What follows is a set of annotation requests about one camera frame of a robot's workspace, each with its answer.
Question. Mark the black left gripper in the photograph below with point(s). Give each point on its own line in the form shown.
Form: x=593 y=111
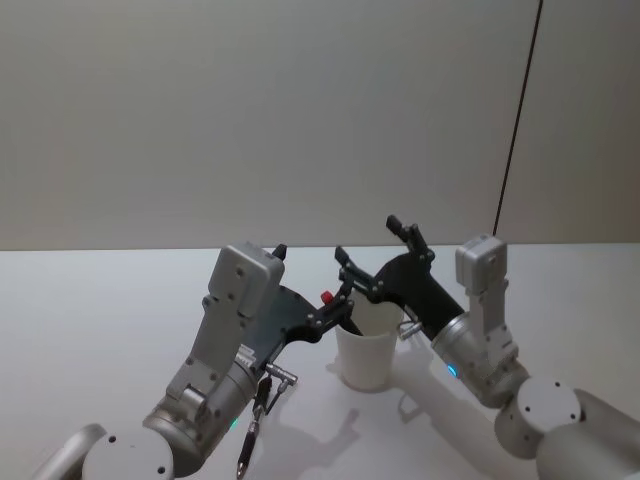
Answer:
x=287 y=320

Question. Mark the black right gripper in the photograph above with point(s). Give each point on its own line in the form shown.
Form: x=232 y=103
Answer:
x=417 y=292

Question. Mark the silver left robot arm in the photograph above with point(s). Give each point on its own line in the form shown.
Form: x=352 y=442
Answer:
x=200 y=400

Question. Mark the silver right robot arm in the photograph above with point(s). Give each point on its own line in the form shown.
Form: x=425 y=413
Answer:
x=545 y=405

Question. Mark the small red cap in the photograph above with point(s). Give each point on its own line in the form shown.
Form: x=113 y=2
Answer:
x=327 y=297

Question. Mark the white paper cup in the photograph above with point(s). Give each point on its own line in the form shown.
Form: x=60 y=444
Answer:
x=367 y=355

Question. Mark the white table cloth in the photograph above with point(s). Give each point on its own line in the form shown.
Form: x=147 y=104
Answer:
x=100 y=310

